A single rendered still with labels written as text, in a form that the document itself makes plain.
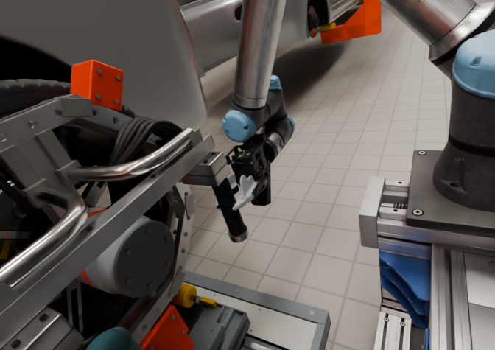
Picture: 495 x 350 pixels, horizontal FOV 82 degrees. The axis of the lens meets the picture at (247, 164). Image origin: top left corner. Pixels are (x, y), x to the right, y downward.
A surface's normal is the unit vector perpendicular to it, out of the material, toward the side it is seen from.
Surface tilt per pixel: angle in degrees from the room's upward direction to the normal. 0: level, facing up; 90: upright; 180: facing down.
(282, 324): 0
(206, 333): 0
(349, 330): 0
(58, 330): 90
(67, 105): 90
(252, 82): 101
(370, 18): 90
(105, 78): 90
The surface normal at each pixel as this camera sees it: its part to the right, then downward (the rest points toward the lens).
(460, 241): -0.47, 0.54
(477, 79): -0.88, 0.37
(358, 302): -0.26, -0.85
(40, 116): 0.86, 0.02
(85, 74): -0.51, -0.04
